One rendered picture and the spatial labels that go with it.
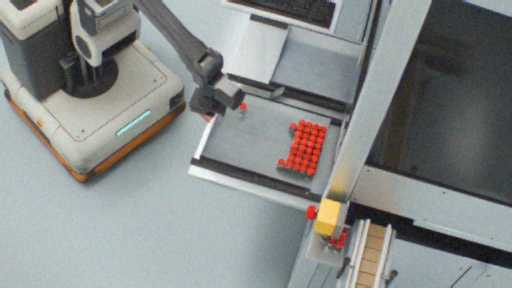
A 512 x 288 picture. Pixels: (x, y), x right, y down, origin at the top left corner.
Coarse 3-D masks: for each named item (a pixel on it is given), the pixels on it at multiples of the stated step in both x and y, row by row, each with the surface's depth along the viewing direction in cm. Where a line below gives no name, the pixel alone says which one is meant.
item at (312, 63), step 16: (288, 32) 227; (304, 32) 225; (288, 48) 223; (304, 48) 224; (320, 48) 225; (336, 48) 225; (352, 48) 225; (288, 64) 219; (304, 64) 220; (320, 64) 221; (336, 64) 221; (352, 64) 222; (272, 80) 212; (288, 80) 216; (304, 80) 216; (320, 80) 217; (336, 80) 218; (352, 80) 218; (320, 96) 210; (336, 96) 214
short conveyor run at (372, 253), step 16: (368, 224) 179; (352, 240) 180; (368, 240) 181; (384, 240) 178; (352, 256) 178; (368, 256) 178; (384, 256) 175; (352, 272) 175; (368, 272) 176; (384, 272) 176
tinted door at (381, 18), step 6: (384, 0) 169; (390, 0) 146; (384, 6) 165; (378, 12) 184; (384, 12) 157; (378, 18) 179; (384, 18) 150; (378, 24) 171; (378, 30) 162; (372, 36) 182; (378, 36) 155; (372, 42) 177; (372, 48) 168; (372, 54) 160; (366, 60) 180; (366, 66) 171; (366, 72) 167; (360, 90) 169
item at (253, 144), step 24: (216, 120) 203; (240, 120) 205; (264, 120) 206; (288, 120) 207; (312, 120) 207; (216, 144) 200; (240, 144) 200; (264, 144) 201; (288, 144) 202; (240, 168) 193; (264, 168) 197
